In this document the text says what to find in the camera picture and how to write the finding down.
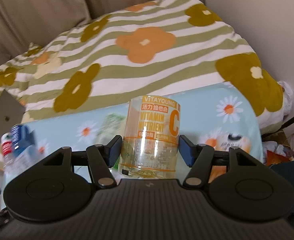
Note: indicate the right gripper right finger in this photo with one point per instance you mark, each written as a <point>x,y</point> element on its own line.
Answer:
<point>199,159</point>

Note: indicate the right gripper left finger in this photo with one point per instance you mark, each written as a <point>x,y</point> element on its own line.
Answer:
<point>100,159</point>

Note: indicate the yellow vitamin C cup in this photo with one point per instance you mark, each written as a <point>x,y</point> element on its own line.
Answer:
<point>150,140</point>

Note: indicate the orange label clear bottle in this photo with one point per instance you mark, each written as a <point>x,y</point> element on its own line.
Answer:
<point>222,142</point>

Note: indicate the green white label bottle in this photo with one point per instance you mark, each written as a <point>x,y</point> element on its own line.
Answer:
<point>112,125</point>

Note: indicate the daisy print blue tablecloth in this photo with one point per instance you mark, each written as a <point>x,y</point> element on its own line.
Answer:
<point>217,115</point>

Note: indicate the colourful bag clutter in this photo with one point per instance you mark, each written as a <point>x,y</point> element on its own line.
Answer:
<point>277,148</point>

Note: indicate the dark blue label bottle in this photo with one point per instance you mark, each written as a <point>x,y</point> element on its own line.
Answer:
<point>23,141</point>

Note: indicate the white light-blue label bottle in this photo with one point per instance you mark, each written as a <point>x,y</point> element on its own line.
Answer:
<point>24,161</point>

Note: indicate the red label clear bottle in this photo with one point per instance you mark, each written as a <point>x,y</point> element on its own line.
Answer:
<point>7,151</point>

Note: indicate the grey open laptop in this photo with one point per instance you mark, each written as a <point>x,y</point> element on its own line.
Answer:
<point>11,112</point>

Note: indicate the floral striped duvet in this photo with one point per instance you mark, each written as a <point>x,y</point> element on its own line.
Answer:
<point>158,48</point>

